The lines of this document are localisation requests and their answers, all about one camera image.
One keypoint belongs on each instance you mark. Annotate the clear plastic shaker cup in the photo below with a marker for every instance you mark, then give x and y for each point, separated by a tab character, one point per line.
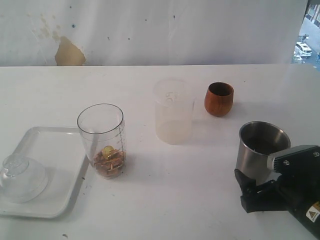
102	125

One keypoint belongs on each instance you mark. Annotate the translucent white plastic container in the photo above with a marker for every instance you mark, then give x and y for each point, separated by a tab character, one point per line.
174	104

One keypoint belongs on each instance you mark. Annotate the clear plastic shaker lid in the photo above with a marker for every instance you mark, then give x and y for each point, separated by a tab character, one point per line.
22	178

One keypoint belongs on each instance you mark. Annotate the white plastic tray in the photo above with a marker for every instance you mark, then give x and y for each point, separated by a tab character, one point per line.
60	151

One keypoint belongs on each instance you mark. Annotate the stainless steel cup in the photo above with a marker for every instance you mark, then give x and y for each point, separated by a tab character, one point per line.
257	140

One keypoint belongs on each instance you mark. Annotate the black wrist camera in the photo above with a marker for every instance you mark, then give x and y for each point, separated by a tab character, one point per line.
301	161

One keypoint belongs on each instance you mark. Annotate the brown wooden cup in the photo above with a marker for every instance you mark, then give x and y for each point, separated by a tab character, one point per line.
218	100

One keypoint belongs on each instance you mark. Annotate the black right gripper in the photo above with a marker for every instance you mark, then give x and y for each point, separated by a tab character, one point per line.
293	194

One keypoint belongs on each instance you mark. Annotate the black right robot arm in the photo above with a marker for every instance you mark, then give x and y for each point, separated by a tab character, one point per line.
310	220

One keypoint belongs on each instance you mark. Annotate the white parked car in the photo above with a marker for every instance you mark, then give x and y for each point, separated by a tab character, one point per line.
303	49

